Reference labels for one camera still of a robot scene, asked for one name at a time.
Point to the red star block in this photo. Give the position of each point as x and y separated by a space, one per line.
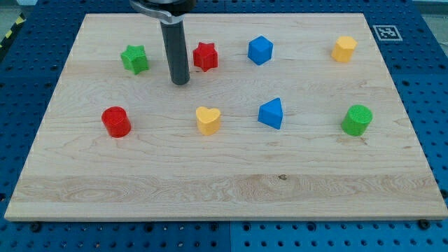
205 56

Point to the blue cube block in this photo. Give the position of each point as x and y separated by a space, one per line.
260 50

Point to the green star block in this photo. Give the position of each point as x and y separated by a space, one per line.
134 59

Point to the yellow heart block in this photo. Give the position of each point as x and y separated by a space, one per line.
208 120

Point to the blue triangular prism block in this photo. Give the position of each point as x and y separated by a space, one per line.
271 113

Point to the light wooden board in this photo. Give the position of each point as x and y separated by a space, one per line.
165 169

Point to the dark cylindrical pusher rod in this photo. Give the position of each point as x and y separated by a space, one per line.
175 48

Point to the red cylinder block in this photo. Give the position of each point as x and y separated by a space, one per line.
116 122

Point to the green cylinder block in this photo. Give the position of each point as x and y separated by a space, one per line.
357 119

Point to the yellow hexagon block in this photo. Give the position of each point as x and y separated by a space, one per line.
344 49

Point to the white fiducial marker tag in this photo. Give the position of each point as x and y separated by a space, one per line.
387 32

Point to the yellow black hazard tape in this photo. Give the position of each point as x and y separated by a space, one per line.
12 33

